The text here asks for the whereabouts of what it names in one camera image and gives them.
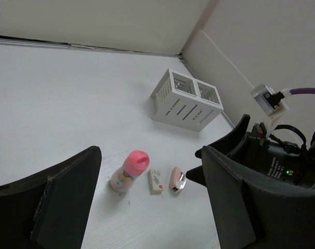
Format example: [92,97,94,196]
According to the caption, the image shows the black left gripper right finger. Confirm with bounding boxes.
[186,146,315,248]

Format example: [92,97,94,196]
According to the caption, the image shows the white eraser box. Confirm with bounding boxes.
[147,169,165,195]

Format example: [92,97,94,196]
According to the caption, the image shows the pink stapler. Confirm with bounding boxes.
[169,167,187,193]

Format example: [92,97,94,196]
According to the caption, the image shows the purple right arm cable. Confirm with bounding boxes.
[289,88,315,96]

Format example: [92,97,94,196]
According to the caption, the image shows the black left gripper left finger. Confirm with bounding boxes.
[0,146,102,248]

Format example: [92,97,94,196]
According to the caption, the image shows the white slotted desk organizer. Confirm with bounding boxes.
[150,69,224,132]

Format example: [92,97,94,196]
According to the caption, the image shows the pink cap bottle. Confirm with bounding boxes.
[110,150,150,192]

